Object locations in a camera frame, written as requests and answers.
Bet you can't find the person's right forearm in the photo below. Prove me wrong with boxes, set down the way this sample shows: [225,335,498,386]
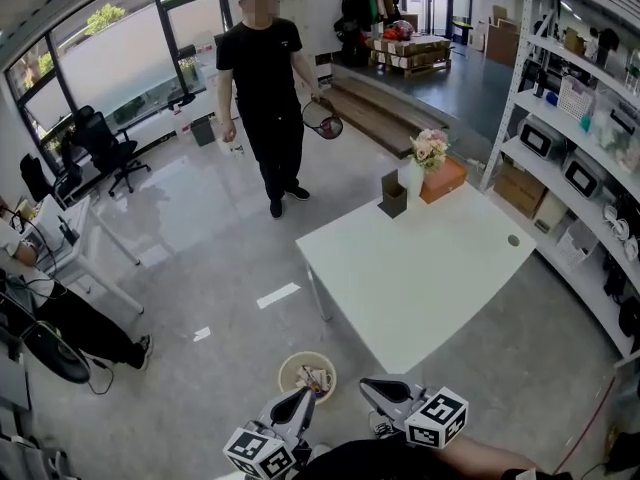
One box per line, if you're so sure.
[442,435,549,480]

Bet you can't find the stack of cardboard boxes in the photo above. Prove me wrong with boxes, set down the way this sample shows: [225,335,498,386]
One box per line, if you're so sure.
[364,32,454,80]

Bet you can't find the black armless chair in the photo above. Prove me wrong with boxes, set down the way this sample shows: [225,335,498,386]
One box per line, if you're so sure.
[18,152,84,207]

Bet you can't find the dark grey floor bin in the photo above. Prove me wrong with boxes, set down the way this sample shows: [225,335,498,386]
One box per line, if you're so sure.
[189,115,217,148]

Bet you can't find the person's black shirt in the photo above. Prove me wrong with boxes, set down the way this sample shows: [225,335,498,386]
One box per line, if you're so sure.
[299,437,576,480]

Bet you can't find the cardboard box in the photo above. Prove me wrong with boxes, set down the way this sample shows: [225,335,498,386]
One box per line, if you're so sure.
[492,157,548,219]

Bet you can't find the black mesh basket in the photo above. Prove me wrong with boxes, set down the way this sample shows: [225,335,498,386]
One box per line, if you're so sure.
[300,96,345,142]

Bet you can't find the person's left white shoe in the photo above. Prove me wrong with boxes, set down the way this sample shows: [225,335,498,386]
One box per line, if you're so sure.
[308,442,334,467]

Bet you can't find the white vase with pink flowers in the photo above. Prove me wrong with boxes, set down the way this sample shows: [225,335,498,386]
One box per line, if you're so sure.
[405,127,451,200]

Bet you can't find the red cable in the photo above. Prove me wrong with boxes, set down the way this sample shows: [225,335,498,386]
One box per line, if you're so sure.
[547,367,619,480]

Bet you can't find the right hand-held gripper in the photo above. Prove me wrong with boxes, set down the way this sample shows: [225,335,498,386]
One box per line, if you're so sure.
[359,378,470,450]

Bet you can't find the white box appliance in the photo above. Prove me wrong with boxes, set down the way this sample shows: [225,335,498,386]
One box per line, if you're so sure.
[516,114,568,163]
[560,148,608,200]

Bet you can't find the large black-framed window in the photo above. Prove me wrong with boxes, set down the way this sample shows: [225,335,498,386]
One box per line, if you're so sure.
[3,0,236,169]

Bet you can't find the orange box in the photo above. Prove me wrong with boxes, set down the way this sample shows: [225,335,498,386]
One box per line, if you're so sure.
[418,156,469,206]

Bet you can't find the black office chair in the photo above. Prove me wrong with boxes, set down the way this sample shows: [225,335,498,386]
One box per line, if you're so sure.
[69,105,152,198]

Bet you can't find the white metal shelf unit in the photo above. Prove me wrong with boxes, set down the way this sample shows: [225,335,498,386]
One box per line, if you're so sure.
[477,0,640,369]

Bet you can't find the small white desk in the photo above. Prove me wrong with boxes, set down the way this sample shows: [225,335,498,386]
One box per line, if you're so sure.
[29,192,146,317]

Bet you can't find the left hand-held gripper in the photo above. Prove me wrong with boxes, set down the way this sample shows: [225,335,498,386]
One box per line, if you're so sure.
[223,386,317,480]

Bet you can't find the wooden steps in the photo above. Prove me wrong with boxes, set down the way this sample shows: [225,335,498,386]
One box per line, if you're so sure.
[319,76,451,159]

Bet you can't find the brown pen holder box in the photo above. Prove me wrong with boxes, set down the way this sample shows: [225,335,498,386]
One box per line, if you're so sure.
[375,168,410,219]

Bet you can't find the dark green round seat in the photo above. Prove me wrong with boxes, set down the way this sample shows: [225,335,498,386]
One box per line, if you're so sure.
[19,320,92,385]

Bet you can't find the white mesh basket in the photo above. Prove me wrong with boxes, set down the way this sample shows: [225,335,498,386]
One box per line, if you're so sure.
[554,217,600,270]
[556,74,597,123]

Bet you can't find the beige waste bin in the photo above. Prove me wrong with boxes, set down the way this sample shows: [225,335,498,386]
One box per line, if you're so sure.
[277,351,338,408]

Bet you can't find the white paper bag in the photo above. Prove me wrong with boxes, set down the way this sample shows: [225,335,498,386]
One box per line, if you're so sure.
[310,366,335,395]

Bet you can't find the person's right white shoe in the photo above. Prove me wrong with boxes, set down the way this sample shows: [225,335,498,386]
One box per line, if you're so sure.
[368,410,404,440]

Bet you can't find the person's white shoe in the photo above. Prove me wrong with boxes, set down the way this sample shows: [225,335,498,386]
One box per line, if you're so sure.
[308,442,334,467]
[368,410,404,440]

